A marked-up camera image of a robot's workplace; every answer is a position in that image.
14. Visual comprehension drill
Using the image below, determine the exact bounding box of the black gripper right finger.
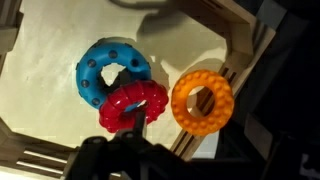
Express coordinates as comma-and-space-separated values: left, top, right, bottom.
133, 112, 146, 137

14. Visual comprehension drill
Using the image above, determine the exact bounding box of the orange bumpy ring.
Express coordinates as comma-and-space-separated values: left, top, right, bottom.
170, 68, 236, 137

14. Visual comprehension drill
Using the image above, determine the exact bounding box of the red ring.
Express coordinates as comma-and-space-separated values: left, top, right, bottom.
98, 79, 170, 134

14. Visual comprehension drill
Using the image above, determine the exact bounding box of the wooden tray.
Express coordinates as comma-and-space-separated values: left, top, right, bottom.
0, 0, 274, 180

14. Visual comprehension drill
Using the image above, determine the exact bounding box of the blue ring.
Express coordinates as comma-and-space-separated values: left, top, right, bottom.
75, 37, 153, 110

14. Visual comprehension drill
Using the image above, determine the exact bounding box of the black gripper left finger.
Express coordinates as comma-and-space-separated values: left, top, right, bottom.
65, 136, 107, 180

